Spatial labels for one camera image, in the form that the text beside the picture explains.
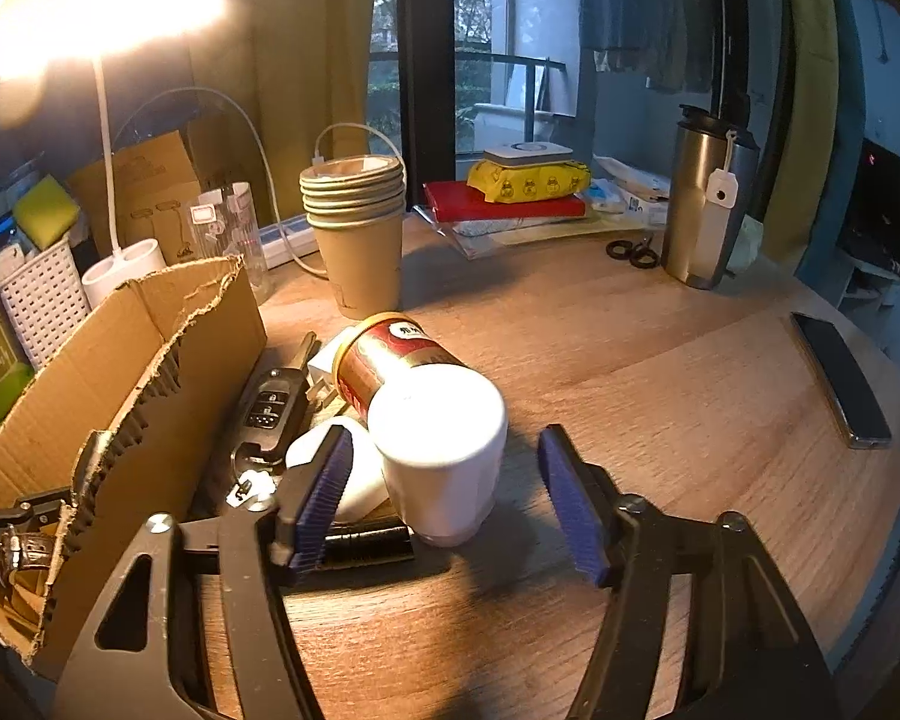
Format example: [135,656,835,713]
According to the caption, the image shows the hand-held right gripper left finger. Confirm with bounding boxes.
[52,424,357,720]

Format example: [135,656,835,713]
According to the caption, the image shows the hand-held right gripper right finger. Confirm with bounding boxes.
[536,424,845,720]

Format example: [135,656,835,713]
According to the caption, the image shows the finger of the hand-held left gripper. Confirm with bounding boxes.
[0,487,72,537]
[0,529,57,601]

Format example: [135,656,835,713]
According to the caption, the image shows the white plastic bottle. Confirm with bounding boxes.
[367,369,509,548]

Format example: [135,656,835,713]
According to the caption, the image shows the red and gold can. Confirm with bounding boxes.
[332,313,470,425]

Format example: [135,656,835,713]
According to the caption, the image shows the torn cardboard box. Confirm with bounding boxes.
[0,253,269,680]

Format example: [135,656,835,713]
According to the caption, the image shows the white earbuds case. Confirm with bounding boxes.
[285,416,391,522]

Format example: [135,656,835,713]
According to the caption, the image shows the black cylindrical tool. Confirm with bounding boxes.
[322,521,417,571]

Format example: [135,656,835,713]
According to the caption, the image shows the metal keyring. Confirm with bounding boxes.
[225,450,278,507]

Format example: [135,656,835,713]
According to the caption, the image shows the black car key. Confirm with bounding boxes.
[236,330,323,466]

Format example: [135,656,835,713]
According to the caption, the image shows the white charger adapter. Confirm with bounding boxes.
[307,326,361,406]

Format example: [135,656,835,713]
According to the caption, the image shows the white woven basket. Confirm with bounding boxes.
[0,240,91,368]

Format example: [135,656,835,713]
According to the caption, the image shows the stack of brown paper cups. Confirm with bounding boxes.
[298,154,407,320]

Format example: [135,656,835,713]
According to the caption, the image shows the black scissors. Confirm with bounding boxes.
[607,235,659,269]

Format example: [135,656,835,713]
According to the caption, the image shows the white power strip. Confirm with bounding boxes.
[255,214,323,271]

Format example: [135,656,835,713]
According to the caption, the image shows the white desk lamp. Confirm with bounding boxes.
[0,0,230,308]

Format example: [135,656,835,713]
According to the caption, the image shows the clear plastic cup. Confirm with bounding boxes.
[187,181,275,301]

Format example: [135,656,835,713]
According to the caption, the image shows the clear plastic bag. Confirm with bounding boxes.
[412,202,608,260]

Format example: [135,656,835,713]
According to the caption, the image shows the black smartphone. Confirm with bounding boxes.
[789,311,893,451]

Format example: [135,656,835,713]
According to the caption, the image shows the yellow-green sponge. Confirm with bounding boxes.
[11,174,82,250]

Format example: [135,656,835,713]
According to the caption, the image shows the white packets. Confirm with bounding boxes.
[585,154,676,230]

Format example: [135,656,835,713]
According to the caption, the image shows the steel tumbler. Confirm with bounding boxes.
[660,103,762,292]

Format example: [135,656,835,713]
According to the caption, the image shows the red flat package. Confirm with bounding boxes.
[425,180,587,224]

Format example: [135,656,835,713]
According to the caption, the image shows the yellow wet wipes pack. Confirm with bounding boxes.
[466,157,592,205]

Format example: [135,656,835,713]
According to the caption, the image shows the flat brown cardboard box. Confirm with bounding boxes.
[67,116,263,267]

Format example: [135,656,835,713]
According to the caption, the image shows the white paper tag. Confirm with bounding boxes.
[706,131,740,207]

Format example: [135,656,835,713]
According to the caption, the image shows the white flat device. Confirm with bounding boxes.
[482,141,575,166]

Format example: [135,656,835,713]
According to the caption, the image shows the black monitor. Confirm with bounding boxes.
[836,139,900,282]

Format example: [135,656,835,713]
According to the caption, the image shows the yellow curtain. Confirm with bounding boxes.
[251,0,383,233]

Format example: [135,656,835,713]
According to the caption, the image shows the balcony railing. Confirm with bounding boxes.
[367,47,571,158]

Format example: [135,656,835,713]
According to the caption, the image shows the hanging clothes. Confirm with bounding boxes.
[577,0,721,95]

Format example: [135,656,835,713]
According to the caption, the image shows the green curtain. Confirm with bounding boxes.
[765,0,845,263]

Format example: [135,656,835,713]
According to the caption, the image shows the white cable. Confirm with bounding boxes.
[109,86,331,278]
[313,122,402,166]

